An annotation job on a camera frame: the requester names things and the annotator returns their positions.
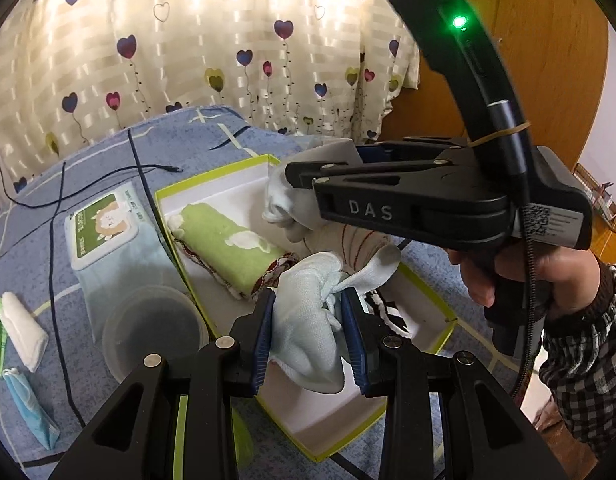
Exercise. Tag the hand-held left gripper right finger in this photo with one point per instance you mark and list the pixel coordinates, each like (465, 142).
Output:
(355, 345)

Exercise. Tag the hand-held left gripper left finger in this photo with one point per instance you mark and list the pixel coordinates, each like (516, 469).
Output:
(265, 340)

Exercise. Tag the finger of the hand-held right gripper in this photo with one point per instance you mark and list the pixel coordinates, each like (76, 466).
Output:
(368, 169)
(377, 151)

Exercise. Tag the white knit sock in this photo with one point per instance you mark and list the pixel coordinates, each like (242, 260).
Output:
(308, 330)

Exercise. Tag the black white striped sock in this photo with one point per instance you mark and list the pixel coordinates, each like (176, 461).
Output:
(385, 312)

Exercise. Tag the beige elastic bandage roll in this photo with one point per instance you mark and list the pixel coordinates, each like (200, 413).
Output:
(360, 245)

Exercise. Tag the yellow-green cardboard box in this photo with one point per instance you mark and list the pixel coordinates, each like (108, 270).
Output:
(313, 420)

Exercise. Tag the green cream jar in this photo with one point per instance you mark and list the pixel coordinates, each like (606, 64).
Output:
(243, 440)

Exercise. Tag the green dinosaur towel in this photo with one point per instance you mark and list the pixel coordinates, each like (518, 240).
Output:
(223, 240)

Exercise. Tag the clear round plastic container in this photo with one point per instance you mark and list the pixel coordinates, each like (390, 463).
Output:
(153, 330)

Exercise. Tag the small white towel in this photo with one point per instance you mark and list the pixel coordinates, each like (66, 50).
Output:
(23, 330)

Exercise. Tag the blue face mask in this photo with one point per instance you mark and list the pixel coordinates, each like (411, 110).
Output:
(30, 405)

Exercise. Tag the person's right forearm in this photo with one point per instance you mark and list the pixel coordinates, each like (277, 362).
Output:
(582, 360)

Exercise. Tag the person's right hand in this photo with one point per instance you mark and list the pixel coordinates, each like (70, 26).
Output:
(562, 280)

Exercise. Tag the wet wipes pack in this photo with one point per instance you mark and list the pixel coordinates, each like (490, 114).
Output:
(108, 230)

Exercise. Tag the wooden wardrobe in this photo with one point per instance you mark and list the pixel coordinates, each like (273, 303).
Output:
(537, 35)

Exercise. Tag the cream heart print curtain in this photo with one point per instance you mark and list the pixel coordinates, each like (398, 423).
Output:
(188, 35)

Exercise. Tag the blue checked bed sheet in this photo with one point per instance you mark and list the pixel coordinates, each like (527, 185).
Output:
(33, 240)

